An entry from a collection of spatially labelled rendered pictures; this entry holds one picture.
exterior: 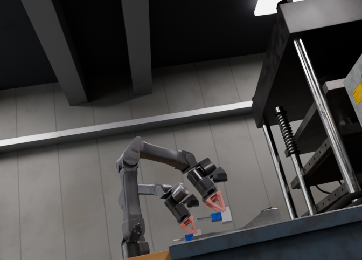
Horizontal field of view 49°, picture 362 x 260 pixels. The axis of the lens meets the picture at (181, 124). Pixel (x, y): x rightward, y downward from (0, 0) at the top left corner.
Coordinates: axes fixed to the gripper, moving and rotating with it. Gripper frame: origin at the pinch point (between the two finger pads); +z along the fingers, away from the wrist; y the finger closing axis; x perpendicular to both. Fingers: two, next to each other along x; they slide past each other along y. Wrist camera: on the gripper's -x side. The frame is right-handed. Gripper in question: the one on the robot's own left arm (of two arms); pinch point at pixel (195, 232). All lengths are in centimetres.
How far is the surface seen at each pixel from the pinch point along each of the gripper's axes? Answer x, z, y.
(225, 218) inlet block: -10.2, 6.0, -31.9
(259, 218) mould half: -23.1, 14.1, -19.1
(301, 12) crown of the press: -116, -52, -8
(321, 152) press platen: -85, 9, 30
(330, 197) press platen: -74, 30, 39
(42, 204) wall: 85, -129, 192
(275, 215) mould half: -28.8, 17.1, -19.2
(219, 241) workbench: 2, 12, -82
